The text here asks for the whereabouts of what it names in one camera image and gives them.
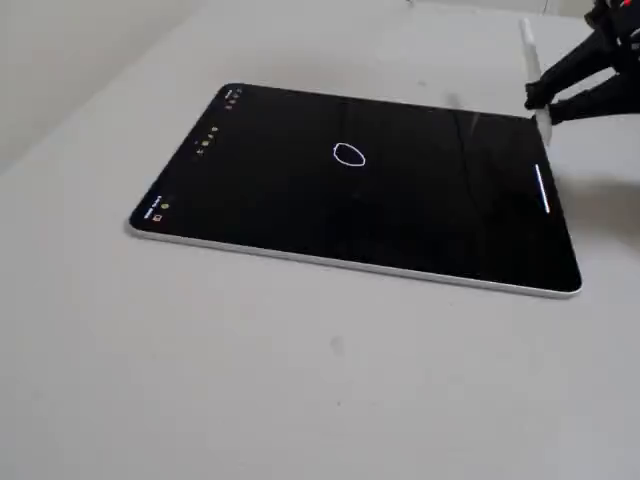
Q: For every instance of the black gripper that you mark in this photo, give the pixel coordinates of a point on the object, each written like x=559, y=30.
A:
x=575, y=70

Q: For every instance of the black screen silver tablet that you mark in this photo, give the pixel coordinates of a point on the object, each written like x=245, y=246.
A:
x=300, y=210

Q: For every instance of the white stylus pencil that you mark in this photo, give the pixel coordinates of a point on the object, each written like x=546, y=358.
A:
x=530, y=55

